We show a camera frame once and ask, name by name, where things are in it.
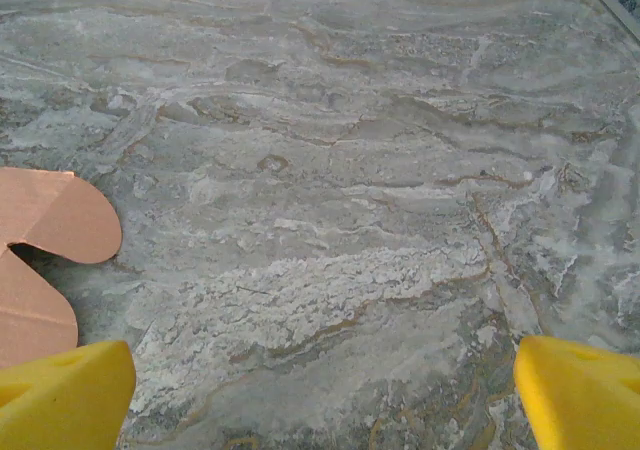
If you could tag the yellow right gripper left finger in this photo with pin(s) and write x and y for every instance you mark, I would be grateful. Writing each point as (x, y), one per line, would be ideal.
(65, 405)

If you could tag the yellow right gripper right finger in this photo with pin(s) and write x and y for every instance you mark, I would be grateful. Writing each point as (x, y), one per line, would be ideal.
(585, 400)

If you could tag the brown cardboard paper box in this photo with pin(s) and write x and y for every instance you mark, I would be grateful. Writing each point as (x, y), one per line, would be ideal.
(55, 210)

